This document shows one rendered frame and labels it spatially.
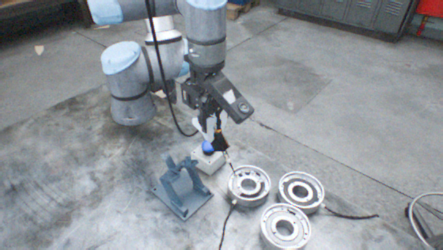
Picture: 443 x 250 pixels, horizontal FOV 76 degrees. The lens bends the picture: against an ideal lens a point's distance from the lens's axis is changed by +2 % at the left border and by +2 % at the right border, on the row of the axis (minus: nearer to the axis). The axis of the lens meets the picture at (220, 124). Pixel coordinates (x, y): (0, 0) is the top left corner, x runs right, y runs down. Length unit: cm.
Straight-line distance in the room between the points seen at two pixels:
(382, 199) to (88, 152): 160
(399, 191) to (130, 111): 163
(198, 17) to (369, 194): 162
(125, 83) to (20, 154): 36
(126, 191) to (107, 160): 13
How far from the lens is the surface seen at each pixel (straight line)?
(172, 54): 88
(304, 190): 74
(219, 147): 67
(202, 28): 51
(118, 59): 85
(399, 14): 373
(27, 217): 83
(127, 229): 71
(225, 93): 55
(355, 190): 191
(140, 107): 93
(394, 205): 194
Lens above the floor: 139
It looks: 40 degrees down
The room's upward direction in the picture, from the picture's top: straight up
